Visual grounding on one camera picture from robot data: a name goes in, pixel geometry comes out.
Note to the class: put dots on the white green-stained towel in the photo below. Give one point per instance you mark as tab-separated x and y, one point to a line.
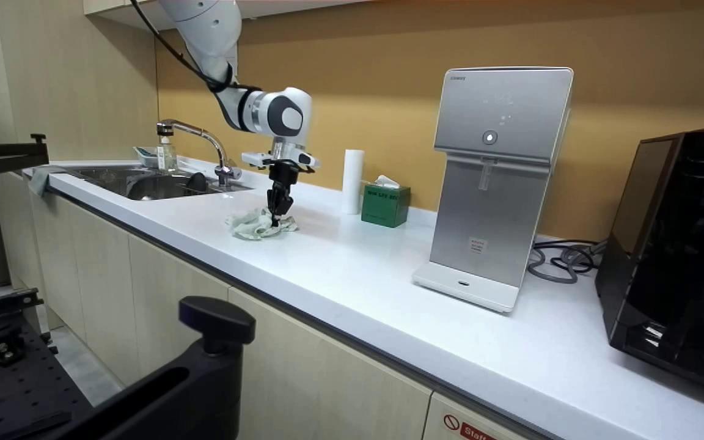
256	229

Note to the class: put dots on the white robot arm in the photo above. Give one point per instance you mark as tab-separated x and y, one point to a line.
231	64

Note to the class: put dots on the beige wall cabinet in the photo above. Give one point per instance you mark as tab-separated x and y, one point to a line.
122	13

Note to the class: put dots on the silver water dispenser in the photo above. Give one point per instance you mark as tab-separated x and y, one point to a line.
490	186

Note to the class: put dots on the white paper roll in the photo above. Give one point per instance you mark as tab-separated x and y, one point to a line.
353	181

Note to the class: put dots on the green tissue box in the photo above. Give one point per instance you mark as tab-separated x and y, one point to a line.
385	205

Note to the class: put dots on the black glossy oven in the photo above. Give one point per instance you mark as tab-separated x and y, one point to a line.
685	252

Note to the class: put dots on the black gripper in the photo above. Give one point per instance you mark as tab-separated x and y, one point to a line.
281	174

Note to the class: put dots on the red warning sticker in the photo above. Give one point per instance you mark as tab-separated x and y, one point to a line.
466	429

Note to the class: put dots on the small clear soap bottle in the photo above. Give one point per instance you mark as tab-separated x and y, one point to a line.
164	154

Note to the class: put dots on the chrome faucet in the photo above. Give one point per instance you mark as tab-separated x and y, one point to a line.
207	136

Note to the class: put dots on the dark round pan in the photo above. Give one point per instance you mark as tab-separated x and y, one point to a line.
164	186

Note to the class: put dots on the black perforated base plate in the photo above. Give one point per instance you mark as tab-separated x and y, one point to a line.
10	391

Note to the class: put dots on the beige base cabinet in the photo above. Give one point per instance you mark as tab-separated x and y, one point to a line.
164	309

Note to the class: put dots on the steel kitchen sink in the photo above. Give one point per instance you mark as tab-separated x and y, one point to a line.
109	176

